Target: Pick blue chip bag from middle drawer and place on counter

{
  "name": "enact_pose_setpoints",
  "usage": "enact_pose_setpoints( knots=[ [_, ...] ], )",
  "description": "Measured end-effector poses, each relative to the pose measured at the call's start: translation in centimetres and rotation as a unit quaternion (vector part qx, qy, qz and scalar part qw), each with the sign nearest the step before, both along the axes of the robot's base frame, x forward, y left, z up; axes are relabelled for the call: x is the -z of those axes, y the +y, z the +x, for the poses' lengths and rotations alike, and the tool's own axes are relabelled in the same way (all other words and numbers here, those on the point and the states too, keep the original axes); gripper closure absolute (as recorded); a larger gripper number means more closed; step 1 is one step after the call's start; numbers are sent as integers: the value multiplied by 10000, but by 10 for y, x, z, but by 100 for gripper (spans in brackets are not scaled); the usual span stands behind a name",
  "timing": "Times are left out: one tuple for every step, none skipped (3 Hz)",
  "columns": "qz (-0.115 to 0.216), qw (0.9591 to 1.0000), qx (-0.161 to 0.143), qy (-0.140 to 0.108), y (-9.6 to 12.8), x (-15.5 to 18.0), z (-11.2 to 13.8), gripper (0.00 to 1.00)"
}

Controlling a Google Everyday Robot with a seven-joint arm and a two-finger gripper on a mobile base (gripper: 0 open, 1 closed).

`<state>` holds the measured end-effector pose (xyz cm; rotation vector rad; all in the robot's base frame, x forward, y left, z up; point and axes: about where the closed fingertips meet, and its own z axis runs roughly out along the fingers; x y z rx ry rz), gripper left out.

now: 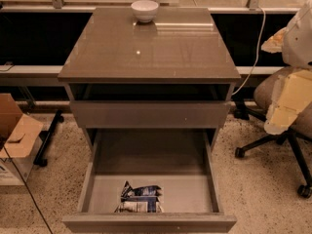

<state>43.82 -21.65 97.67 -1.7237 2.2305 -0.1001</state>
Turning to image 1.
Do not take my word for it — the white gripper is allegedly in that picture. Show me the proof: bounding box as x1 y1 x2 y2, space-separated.
261 27 312 135

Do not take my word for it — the blue chip bag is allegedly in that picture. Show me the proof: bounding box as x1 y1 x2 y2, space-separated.
115 181 163 213

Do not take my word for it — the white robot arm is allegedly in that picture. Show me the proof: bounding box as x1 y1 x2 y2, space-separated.
261 0 312 135

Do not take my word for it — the open grey drawer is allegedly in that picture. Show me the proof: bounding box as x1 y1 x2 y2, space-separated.
63 129 236 234

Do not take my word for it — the grey drawer cabinet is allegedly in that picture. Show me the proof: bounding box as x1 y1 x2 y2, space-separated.
58 7 240 145

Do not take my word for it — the brown office chair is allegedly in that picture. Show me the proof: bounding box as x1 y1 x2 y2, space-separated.
234 67 312 198

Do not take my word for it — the white ceramic bowl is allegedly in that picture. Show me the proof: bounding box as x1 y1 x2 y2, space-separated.
131 0 159 22

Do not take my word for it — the black metal stand leg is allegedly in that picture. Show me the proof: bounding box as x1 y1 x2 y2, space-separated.
33 110 64 167

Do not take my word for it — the cardboard box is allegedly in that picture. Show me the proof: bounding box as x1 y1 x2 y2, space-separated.
0 94 43 185

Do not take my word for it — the white cable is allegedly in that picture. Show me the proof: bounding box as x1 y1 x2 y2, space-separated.
231 6 267 97

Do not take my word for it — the thin black cable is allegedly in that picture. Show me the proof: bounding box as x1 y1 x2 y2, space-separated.
0 136 54 234

